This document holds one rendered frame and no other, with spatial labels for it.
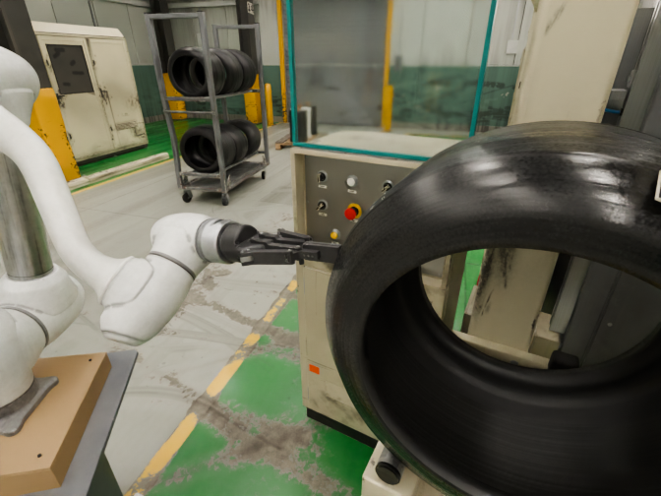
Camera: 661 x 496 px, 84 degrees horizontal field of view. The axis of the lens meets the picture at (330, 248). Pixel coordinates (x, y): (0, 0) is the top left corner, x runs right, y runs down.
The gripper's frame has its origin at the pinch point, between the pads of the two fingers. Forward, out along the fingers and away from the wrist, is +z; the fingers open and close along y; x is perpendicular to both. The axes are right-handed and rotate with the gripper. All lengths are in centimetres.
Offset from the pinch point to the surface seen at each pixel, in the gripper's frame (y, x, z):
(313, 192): 56, 6, -37
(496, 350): 23.9, 32.0, 25.9
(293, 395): 60, 114, -69
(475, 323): 26.3, 27.3, 21.1
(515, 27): 927, -99, -44
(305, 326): 51, 61, -47
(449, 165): -6.9, -15.8, 22.3
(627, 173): -8.6, -15.2, 37.6
